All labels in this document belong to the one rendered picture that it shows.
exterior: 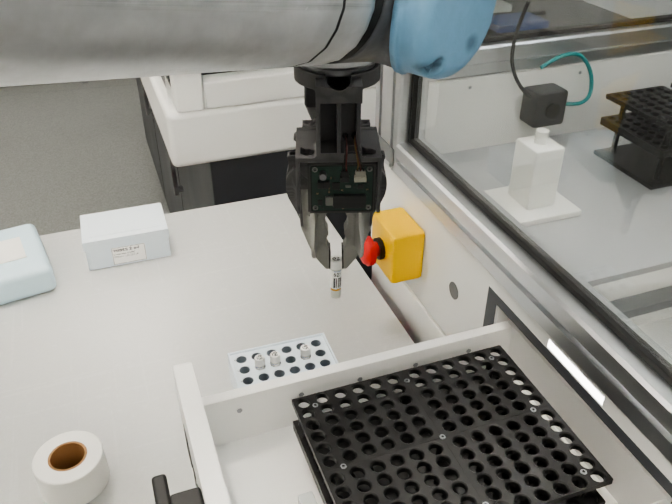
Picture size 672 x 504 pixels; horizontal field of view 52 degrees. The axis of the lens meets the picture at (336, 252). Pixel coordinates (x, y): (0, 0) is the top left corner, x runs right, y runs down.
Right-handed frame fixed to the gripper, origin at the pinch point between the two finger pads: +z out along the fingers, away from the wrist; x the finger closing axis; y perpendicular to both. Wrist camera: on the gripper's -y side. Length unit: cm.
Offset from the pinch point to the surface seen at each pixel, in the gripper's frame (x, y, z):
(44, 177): -119, -210, 98
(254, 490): -7.9, 16.6, 15.1
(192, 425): -12.5, 17.0, 5.9
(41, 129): -137, -261, 98
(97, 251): -35, -31, 19
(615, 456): 24.3, 17.2, 10.8
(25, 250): -45, -29, 18
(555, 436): 18.8, 16.6, 8.7
